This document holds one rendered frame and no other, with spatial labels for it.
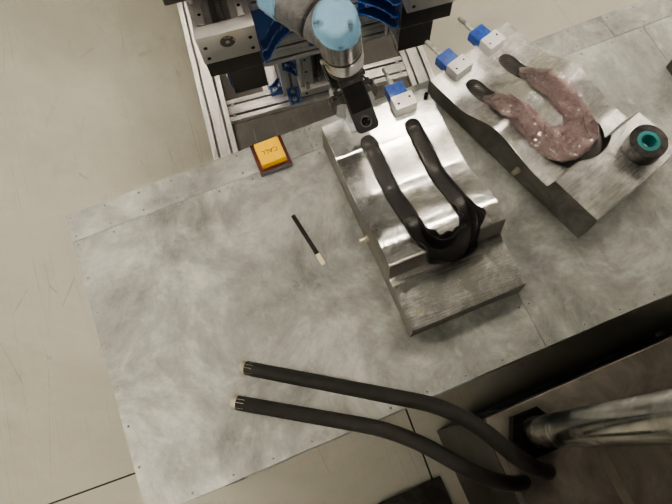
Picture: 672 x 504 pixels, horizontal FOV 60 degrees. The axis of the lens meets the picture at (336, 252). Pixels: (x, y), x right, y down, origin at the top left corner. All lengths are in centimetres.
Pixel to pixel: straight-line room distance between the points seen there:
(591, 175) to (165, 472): 107
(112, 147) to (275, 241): 132
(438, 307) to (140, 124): 166
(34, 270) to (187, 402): 128
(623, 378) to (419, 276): 48
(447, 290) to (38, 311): 161
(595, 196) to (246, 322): 79
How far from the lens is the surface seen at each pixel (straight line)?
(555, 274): 137
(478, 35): 154
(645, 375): 140
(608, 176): 137
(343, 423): 118
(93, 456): 223
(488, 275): 127
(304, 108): 219
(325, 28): 99
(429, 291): 123
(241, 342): 129
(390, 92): 138
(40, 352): 236
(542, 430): 112
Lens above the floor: 204
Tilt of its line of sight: 71 degrees down
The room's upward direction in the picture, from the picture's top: 6 degrees counter-clockwise
